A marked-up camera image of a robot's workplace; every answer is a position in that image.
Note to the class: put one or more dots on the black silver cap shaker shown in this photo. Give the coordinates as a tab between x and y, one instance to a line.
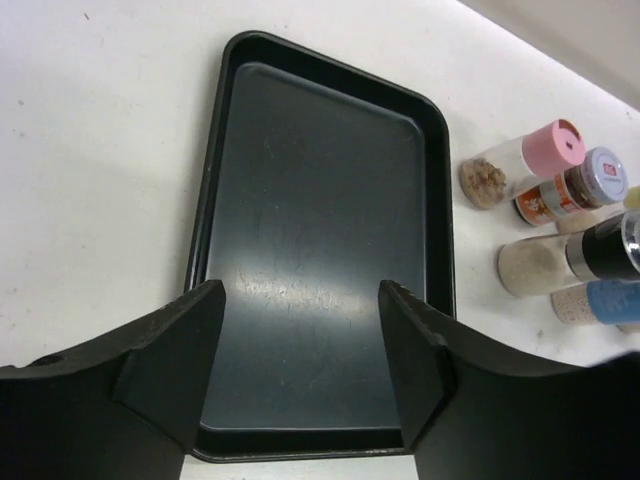
543	265

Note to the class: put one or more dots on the white lid orange label jar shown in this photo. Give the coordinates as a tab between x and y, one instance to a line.
600	180

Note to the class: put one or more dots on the black rectangular tray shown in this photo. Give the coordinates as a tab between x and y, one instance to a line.
320	181

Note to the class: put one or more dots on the pink cap spice bottle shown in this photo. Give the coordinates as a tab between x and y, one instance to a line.
502	172

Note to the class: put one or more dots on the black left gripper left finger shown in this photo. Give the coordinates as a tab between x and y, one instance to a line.
124	405

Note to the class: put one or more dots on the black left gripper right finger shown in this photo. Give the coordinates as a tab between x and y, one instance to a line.
471	407

